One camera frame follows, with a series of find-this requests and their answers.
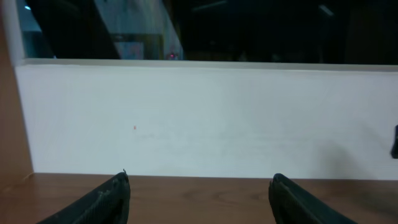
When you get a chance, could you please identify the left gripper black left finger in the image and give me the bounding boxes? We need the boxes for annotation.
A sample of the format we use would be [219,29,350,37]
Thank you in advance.
[39,171,131,224]

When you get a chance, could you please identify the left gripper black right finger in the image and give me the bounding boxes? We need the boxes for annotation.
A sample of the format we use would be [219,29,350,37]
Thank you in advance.
[268,173,356,224]

